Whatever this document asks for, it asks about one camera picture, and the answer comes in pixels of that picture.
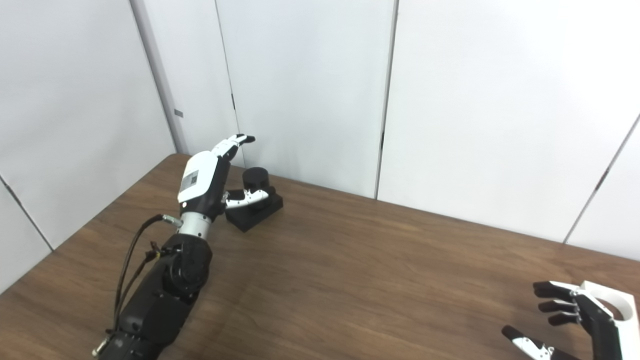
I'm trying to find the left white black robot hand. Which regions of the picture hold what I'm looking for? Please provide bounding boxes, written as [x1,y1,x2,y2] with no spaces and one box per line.
[177,133,277,222]

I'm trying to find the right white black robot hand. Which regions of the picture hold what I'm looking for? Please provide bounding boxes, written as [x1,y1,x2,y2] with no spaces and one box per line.
[502,281,636,360]

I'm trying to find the white square piece with hole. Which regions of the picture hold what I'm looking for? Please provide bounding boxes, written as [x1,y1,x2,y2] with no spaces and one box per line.
[580,280,640,323]

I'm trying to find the black peg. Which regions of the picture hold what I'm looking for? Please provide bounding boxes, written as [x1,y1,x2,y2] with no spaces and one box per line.
[225,167,284,233]

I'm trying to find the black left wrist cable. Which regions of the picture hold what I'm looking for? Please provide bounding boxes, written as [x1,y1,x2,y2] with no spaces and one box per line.
[112,214,183,331]

